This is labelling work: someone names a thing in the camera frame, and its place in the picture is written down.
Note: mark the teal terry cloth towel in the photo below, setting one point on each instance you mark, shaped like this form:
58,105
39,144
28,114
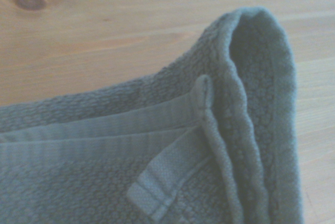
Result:
110,171

